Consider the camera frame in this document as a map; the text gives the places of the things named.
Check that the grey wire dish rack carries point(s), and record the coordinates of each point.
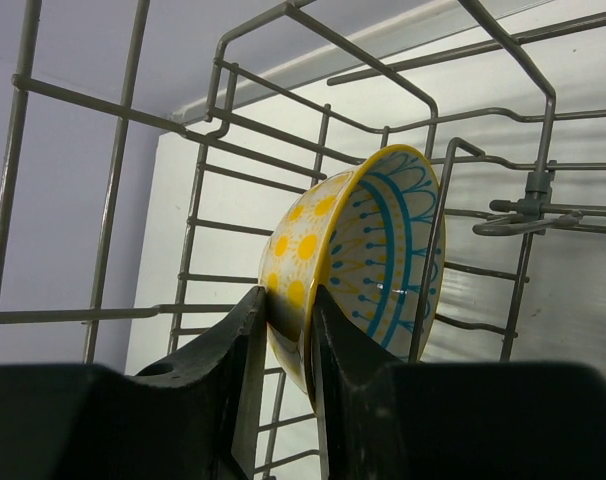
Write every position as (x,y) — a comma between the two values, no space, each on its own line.
(510,112)

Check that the teal bowl with yellow centre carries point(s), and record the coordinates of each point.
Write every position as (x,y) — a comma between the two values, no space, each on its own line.
(363,235)

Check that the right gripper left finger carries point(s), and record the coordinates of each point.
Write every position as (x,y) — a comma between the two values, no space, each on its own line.
(193,414)

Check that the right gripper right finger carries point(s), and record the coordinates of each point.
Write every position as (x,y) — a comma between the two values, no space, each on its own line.
(381,418)

